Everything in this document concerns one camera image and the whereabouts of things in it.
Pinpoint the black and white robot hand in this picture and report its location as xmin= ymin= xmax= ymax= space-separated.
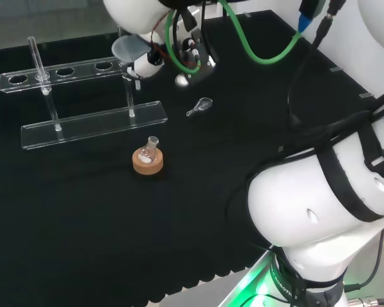
xmin=102 ymin=0 xmax=171 ymax=80

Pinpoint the clear plastic funnel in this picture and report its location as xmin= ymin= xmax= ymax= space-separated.
xmin=111 ymin=35 xmax=152 ymax=91

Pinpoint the small glass weighing funnel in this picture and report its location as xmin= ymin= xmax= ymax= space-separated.
xmin=186 ymin=97 xmax=213 ymax=118

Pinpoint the clear acrylic funnel stand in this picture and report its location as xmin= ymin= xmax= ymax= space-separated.
xmin=0 ymin=26 xmax=169 ymax=151

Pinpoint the glass round-bottom flask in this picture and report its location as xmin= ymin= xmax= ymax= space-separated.
xmin=138 ymin=136 xmax=160 ymax=163

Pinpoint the black bench cloth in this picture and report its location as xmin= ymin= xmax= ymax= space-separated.
xmin=0 ymin=9 xmax=384 ymax=304

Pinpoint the green cable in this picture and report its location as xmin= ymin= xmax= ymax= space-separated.
xmin=164 ymin=9 xmax=202 ymax=73
xmin=217 ymin=0 xmax=305 ymax=64

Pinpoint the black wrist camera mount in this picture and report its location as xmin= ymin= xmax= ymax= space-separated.
xmin=174 ymin=28 xmax=220 ymax=88

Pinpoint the cork ring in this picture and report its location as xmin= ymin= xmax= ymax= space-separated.
xmin=132 ymin=146 xmax=164 ymax=176

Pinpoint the blue cable connector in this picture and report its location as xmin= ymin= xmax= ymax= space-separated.
xmin=296 ymin=0 xmax=321 ymax=33

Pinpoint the black cable with plug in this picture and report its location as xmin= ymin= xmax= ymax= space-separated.
xmin=287 ymin=0 xmax=344 ymax=129

